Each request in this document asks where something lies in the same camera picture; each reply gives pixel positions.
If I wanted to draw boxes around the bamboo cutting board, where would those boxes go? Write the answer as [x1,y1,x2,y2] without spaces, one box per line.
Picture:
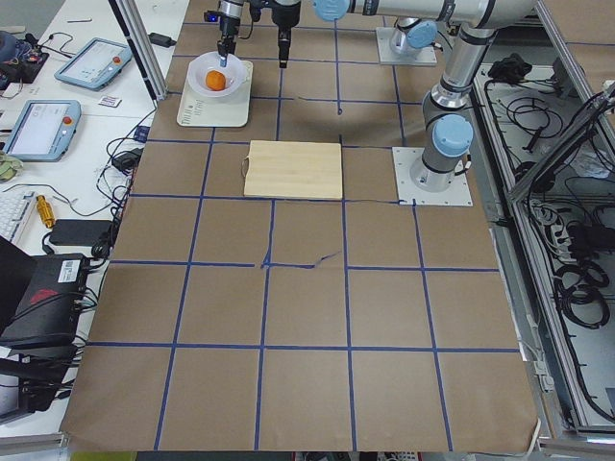
[244,140,343,200]

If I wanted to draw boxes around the cream bear tray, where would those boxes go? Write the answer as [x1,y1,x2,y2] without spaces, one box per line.
[176,61,253,128]

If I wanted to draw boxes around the orange fruit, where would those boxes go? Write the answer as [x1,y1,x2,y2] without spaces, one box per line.
[205,70,227,91]

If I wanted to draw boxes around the black power adapter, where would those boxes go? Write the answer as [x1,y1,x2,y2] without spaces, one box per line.
[49,219,111,246]

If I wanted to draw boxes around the far teach pendant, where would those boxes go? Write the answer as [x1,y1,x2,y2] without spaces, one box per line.
[54,37,133,90]

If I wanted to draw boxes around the teach pendant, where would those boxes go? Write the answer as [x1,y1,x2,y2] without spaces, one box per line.
[54,37,133,90]
[5,100,82,162]

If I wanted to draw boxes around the white keyboard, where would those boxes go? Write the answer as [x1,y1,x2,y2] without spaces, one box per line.
[0,190,36,244]

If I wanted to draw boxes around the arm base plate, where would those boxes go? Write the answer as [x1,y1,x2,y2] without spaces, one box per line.
[376,27,437,66]
[392,147,473,206]

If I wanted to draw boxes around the black red computer box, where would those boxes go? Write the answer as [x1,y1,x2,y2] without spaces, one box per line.
[1,238,89,350]

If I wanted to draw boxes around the near teach pendant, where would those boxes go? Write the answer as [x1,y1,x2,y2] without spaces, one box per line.
[5,100,82,162]

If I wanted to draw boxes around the aluminium frame post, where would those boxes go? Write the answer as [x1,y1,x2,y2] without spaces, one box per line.
[108,0,167,102]

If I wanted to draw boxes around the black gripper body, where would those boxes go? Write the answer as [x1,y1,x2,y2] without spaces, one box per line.
[207,12,240,46]
[249,0,301,27]

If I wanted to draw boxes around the white round plate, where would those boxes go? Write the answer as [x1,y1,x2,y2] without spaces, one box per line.
[186,51,248,97]

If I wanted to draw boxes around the gold cylinder tool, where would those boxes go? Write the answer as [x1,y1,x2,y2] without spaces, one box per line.
[36,195,56,229]

